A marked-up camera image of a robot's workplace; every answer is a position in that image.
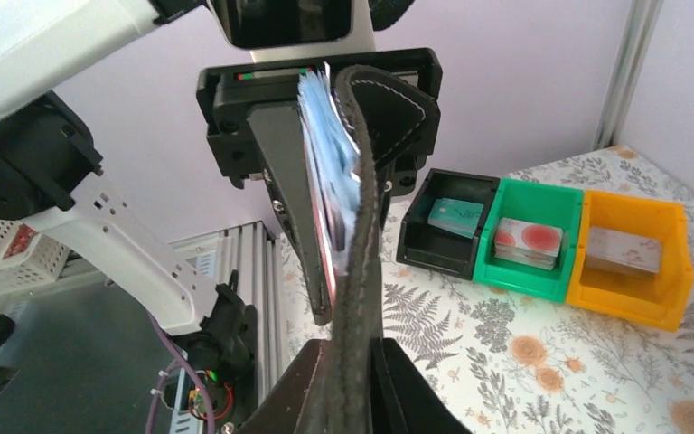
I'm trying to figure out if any white block in orange bin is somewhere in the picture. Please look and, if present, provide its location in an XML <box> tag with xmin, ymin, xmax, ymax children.
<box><xmin>585</xmin><ymin>226</ymin><xmax>662</xmax><ymax>277</ymax></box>

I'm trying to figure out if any orange bin back left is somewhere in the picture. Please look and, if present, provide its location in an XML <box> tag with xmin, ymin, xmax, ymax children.
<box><xmin>566</xmin><ymin>190</ymin><xmax>694</xmax><ymax>332</ymax></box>

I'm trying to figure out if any aluminium rail frame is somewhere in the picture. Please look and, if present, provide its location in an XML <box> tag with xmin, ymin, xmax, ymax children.
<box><xmin>167</xmin><ymin>220</ymin><xmax>291</xmax><ymax>434</ymax></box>

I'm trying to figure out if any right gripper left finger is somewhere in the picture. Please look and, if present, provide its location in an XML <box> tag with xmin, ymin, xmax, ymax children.
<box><xmin>238</xmin><ymin>339</ymin><xmax>331</xmax><ymax>434</ymax></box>

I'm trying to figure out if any teal card in black bin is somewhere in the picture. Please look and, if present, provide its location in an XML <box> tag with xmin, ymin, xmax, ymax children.
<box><xmin>427</xmin><ymin>198</ymin><xmax>484</xmax><ymax>239</ymax></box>

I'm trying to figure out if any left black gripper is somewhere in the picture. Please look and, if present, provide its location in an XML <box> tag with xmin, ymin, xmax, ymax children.
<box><xmin>196</xmin><ymin>48</ymin><xmax>443</xmax><ymax>326</ymax></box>

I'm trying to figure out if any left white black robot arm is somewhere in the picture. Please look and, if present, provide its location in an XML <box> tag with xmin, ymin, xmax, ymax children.
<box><xmin>0</xmin><ymin>1</ymin><xmax>442</xmax><ymax>378</ymax></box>

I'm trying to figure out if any white red block green bin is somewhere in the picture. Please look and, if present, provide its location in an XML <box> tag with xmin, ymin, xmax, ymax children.
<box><xmin>493</xmin><ymin>217</ymin><xmax>564</xmax><ymax>270</ymax></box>

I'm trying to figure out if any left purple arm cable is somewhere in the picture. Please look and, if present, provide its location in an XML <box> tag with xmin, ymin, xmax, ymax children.
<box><xmin>143</xmin><ymin>311</ymin><xmax>217</xmax><ymax>434</ymax></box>

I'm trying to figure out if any black bin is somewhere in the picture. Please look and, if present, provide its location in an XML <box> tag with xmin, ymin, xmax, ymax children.
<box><xmin>396</xmin><ymin>168</ymin><xmax>501</xmax><ymax>280</ymax></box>

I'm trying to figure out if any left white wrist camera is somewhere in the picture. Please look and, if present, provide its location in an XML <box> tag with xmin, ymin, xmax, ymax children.
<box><xmin>206</xmin><ymin>0</ymin><xmax>376</xmax><ymax>63</ymax></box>

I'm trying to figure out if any black card holder wallet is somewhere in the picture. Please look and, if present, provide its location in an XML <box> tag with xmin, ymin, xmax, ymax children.
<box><xmin>295</xmin><ymin>62</ymin><xmax>429</xmax><ymax>434</ymax></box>

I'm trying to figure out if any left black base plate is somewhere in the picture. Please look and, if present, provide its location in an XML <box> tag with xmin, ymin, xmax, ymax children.
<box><xmin>167</xmin><ymin>287</ymin><xmax>261</xmax><ymax>434</ymax></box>

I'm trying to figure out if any white perforated basket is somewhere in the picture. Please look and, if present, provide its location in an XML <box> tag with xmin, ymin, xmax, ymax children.
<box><xmin>0</xmin><ymin>220</ymin><xmax>70</xmax><ymax>297</ymax></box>

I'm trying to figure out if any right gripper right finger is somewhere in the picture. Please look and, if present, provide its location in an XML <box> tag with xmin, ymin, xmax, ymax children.
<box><xmin>370</xmin><ymin>338</ymin><xmax>470</xmax><ymax>434</ymax></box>

